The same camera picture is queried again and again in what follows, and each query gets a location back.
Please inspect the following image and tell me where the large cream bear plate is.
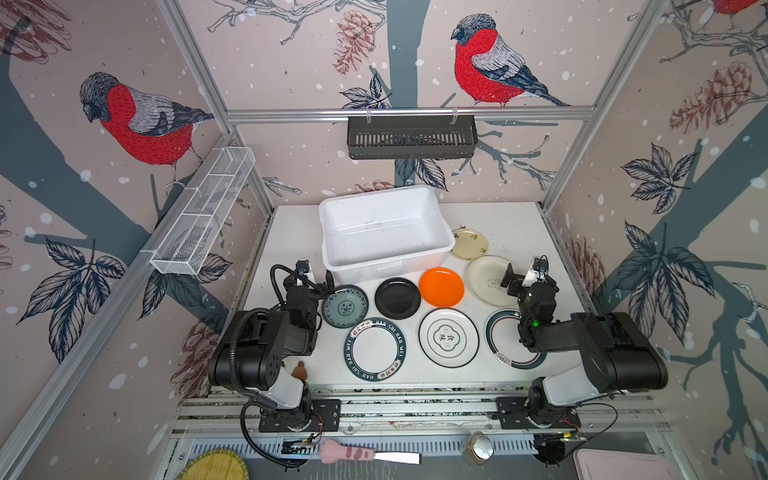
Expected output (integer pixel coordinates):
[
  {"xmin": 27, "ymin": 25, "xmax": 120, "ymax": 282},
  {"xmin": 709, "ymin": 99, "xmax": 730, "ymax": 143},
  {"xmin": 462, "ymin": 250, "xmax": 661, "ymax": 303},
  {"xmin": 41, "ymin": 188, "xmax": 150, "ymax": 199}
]
[{"xmin": 466, "ymin": 255, "xmax": 517, "ymax": 308}]

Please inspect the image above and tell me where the green red rim plate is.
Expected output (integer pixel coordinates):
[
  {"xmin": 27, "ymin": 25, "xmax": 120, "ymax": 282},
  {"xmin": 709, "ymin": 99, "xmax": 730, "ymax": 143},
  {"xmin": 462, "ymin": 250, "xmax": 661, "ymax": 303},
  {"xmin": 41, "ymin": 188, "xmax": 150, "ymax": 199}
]
[{"xmin": 485, "ymin": 309, "xmax": 547, "ymax": 370}]

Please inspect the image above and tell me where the small cream patterned plate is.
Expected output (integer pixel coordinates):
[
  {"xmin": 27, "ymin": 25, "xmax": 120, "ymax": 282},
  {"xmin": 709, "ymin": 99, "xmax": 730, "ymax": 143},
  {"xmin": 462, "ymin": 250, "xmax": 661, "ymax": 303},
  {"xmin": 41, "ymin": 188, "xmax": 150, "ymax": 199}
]
[{"xmin": 451, "ymin": 227, "xmax": 489, "ymax": 261}]

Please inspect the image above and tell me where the orange plate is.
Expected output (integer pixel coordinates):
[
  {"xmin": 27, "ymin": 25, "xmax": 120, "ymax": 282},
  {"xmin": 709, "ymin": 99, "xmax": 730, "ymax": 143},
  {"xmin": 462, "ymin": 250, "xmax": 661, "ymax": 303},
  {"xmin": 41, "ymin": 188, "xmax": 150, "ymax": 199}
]
[{"xmin": 419, "ymin": 267, "xmax": 465, "ymax": 308}]

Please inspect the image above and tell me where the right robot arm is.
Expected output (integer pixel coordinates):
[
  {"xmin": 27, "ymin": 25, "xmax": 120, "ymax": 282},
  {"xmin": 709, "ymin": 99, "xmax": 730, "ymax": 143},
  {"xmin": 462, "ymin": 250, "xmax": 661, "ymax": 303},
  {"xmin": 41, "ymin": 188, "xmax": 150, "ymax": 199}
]
[{"xmin": 497, "ymin": 256, "xmax": 668, "ymax": 429}]

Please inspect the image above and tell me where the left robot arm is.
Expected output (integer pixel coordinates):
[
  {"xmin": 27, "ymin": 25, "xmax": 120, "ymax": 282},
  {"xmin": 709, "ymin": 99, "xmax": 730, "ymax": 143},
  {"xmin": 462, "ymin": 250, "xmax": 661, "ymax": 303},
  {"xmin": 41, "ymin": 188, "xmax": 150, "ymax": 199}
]
[{"xmin": 208, "ymin": 260, "xmax": 335, "ymax": 431}]

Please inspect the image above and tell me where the white plastic bin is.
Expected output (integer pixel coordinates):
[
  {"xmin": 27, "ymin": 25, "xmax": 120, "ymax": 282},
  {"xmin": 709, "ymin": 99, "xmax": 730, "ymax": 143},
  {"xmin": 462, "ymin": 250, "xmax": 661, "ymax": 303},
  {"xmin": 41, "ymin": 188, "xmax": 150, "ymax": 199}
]
[{"xmin": 319, "ymin": 185, "xmax": 455, "ymax": 284}]

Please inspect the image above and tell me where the teal patterned small plate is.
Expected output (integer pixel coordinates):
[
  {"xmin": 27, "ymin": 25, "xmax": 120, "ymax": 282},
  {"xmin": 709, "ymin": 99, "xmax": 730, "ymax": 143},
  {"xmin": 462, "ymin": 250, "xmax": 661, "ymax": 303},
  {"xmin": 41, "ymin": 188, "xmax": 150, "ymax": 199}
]
[{"xmin": 321, "ymin": 285, "xmax": 369, "ymax": 329}]

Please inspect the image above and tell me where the brown white plush toy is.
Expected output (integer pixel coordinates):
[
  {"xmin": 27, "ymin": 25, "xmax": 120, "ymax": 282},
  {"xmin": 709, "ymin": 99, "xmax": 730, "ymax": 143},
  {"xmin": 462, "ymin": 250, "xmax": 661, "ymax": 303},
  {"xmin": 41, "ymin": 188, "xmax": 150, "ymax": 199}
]
[{"xmin": 291, "ymin": 361, "xmax": 308, "ymax": 382}]

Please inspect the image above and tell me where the green rim lettered plate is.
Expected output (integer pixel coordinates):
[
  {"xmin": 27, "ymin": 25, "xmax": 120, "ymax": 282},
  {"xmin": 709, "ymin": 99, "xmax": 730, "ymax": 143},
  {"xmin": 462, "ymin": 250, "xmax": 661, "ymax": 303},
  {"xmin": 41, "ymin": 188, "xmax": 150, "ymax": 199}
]
[{"xmin": 343, "ymin": 318, "xmax": 407, "ymax": 382}]

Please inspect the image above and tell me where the white plate black emblem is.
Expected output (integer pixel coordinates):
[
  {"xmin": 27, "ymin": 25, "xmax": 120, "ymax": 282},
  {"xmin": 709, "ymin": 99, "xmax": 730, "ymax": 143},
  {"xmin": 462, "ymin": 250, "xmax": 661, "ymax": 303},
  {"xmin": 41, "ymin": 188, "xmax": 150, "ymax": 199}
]
[{"xmin": 418, "ymin": 308, "xmax": 480, "ymax": 369}]

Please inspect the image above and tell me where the black hanging shelf basket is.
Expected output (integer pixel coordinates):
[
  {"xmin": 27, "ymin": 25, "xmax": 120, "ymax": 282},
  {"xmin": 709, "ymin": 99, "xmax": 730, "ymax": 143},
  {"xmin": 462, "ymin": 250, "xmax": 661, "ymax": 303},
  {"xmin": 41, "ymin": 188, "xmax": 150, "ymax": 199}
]
[{"xmin": 347, "ymin": 115, "xmax": 478, "ymax": 160}]

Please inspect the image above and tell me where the pink tray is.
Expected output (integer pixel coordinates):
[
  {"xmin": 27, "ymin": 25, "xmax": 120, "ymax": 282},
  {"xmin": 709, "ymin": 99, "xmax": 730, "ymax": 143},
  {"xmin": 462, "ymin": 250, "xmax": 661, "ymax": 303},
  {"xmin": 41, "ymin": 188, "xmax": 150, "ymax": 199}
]
[{"xmin": 574, "ymin": 449, "xmax": 677, "ymax": 480}]

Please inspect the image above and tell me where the yellow woven mat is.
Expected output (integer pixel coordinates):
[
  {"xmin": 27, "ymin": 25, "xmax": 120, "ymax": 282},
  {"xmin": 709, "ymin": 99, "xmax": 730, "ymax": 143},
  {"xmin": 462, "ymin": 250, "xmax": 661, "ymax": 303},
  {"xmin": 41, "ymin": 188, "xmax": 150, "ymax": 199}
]
[{"xmin": 176, "ymin": 449, "xmax": 250, "ymax": 480}]

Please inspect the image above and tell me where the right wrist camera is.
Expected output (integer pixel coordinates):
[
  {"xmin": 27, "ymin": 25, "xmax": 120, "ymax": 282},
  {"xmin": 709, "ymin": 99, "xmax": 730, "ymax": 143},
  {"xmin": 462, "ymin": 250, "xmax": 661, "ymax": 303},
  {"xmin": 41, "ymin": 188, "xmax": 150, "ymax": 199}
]
[{"xmin": 522, "ymin": 255, "xmax": 549, "ymax": 287}]

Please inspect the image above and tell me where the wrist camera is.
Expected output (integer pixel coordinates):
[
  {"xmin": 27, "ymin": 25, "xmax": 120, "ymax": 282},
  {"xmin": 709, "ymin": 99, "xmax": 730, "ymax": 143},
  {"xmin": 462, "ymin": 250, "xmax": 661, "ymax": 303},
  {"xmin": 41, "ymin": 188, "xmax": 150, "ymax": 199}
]
[
  {"xmin": 522, "ymin": 255, "xmax": 549, "ymax": 287},
  {"xmin": 295, "ymin": 259, "xmax": 314, "ymax": 281}
]

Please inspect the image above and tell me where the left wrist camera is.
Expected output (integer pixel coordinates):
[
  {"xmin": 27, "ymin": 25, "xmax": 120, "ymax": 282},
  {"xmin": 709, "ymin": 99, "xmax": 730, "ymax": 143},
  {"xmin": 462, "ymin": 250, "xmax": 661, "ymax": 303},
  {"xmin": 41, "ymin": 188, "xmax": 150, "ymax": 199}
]
[{"xmin": 295, "ymin": 259, "xmax": 314, "ymax": 281}]

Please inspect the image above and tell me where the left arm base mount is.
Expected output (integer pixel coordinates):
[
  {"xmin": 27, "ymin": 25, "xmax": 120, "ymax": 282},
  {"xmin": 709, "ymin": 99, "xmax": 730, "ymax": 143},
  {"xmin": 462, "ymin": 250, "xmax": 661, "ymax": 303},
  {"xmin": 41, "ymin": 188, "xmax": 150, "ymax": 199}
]
[{"xmin": 258, "ymin": 399, "xmax": 341, "ymax": 433}]

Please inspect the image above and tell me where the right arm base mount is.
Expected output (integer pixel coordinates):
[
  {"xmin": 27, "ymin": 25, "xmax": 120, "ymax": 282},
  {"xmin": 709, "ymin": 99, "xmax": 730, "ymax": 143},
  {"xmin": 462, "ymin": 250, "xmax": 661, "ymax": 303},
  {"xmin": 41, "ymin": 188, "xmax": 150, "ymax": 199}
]
[{"xmin": 491, "ymin": 396, "xmax": 581, "ymax": 430}]

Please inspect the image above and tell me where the white wire mesh basket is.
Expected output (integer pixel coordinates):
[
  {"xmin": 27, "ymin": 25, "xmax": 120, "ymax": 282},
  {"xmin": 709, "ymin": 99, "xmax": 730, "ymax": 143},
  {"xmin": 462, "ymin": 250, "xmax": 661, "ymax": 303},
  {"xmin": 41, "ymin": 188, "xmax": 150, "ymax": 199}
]
[{"xmin": 150, "ymin": 146, "xmax": 255, "ymax": 275}]

